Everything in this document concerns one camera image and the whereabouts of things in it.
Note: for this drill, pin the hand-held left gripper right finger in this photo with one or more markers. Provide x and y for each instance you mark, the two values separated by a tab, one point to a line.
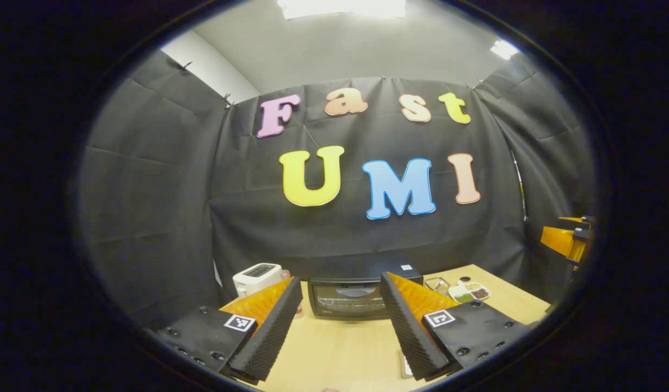
411	332

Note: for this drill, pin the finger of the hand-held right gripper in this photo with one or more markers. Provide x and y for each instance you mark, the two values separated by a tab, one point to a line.
577	220
563	242

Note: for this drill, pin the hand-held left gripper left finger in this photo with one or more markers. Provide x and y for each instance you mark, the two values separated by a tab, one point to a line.
269	332

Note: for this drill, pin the black electric oven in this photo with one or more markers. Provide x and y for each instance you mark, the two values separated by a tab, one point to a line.
345	296

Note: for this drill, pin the plastic bottle with red label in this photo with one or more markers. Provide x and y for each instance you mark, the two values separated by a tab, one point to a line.
299	311

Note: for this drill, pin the white toaster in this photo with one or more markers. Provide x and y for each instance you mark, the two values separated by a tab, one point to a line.
255	276

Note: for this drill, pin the white divided dish of beans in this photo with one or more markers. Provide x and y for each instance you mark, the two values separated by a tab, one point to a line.
470	292

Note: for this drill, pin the black backdrop cloth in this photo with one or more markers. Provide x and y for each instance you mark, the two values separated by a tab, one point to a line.
204	207

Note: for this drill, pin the small ceiling light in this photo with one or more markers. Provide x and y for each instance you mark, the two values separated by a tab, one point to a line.
503	49

